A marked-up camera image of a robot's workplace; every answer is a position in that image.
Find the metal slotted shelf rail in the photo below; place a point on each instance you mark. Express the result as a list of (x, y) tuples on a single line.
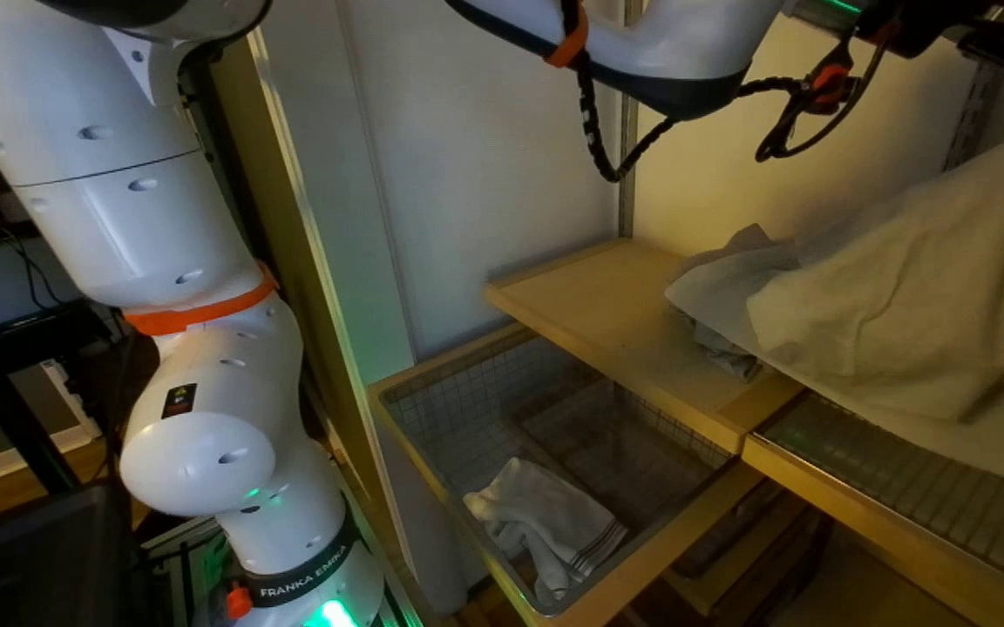
[(973, 114)]

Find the grey towel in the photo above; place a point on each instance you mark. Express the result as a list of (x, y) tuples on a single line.
[(711, 299)]

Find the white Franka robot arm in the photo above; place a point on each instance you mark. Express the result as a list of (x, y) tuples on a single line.
[(107, 163)]

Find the wooden closet shelf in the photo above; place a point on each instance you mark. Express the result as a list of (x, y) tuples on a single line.
[(606, 309)]

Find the large white towel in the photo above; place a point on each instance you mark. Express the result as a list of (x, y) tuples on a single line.
[(899, 321)]

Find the wire mesh upper shelf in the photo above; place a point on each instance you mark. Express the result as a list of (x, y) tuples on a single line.
[(935, 519)]

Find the grey cloth in basket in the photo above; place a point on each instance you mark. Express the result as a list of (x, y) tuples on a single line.
[(564, 531)]

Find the wire mesh drawer basket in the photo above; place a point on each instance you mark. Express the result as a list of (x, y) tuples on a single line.
[(513, 396)]

